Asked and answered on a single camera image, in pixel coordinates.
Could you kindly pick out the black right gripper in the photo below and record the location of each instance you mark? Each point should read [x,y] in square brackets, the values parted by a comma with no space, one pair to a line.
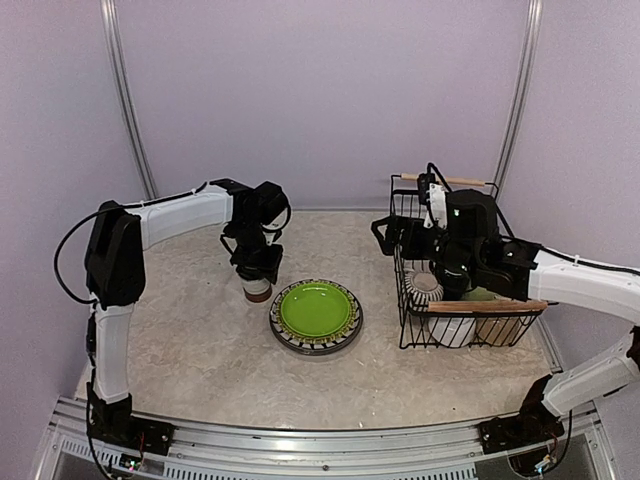
[412,249]

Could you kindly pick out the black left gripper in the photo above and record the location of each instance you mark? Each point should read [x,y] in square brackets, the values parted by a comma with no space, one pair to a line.
[269,267]

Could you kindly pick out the brown white small bowl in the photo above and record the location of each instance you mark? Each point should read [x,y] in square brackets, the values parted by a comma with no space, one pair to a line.
[256,290]

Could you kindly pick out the white plate dark stripes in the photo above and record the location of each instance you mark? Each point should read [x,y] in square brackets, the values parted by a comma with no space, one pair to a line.
[316,317]

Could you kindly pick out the lime green plate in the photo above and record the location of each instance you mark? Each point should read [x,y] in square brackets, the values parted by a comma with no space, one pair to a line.
[314,310]

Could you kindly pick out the grey reindeer plate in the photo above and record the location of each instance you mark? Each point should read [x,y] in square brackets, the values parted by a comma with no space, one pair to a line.
[316,349]

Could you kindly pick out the yellow green woven plate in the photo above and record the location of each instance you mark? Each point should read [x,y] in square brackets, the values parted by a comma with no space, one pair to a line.
[324,339]

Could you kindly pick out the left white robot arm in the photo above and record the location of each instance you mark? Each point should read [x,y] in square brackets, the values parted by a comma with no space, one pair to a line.
[252,217]

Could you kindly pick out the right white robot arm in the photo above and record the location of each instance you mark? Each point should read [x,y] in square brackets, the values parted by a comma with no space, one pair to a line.
[575,310]

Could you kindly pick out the striped black white cup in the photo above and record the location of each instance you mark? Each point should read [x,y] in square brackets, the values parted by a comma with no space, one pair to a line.
[422,288]

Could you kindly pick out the light green cup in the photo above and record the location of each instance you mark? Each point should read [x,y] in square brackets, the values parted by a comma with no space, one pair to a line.
[478,294]

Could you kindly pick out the beige cup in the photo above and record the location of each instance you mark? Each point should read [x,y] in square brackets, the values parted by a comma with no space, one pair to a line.
[497,331]

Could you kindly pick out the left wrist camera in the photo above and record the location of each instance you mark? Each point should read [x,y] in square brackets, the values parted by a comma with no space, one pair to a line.
[273,210]

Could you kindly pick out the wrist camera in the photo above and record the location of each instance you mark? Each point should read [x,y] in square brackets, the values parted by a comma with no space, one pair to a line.
[273,210]
[463,215]

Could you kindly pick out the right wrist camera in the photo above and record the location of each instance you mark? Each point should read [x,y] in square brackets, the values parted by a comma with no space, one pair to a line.
[463,215]

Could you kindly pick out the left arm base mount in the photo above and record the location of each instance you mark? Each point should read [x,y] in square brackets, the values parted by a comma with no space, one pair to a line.
[140,434]

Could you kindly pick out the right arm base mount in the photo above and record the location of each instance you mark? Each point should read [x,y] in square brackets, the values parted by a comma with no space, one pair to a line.
[508,433]

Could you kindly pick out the aluminium front rail frame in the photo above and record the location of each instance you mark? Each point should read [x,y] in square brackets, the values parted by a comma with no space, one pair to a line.
[205,450]

